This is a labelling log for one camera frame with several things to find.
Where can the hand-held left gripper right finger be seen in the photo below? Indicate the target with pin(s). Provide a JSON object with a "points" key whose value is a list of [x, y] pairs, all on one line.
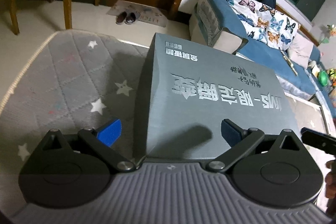
{"points": [[231, 132]]}

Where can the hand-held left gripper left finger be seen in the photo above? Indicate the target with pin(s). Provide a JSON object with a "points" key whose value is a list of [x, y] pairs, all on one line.
{"points": [[110, 132]]}

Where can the grey printed box lid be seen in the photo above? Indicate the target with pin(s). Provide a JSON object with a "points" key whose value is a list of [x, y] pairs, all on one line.
{"points": [[210, 82]]}

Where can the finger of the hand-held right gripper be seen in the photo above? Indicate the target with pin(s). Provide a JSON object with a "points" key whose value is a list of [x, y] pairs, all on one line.
{"points": [[317, 138]]}

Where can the butterfly print cushion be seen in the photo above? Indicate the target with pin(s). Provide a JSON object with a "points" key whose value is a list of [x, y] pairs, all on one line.
{"points": [[273, 24]]}

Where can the person's right hand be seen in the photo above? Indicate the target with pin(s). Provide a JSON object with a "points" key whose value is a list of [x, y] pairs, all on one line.
{"points": [[331, 179]]}

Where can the blue sofa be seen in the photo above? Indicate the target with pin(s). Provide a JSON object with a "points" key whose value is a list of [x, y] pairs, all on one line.
{"points": [[262, 56]]}

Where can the green toy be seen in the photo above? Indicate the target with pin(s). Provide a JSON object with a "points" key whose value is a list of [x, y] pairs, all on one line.
{"points": [[323, 79]]}

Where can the grey star quilted desktop mat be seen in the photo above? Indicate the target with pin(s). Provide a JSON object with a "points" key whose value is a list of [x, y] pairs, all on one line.
{"points": [[52, 87]]}

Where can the printed doormat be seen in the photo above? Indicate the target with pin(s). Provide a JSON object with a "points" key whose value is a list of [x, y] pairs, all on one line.
{"points": [[155, 17]]}

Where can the brass stick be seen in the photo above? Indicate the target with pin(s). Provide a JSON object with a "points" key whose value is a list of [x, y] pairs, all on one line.
{"points": [[288, 62]]}

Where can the dark shoe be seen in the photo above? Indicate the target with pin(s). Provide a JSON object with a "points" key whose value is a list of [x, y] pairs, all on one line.
{"points": [[132, 17], [121, 17]]}

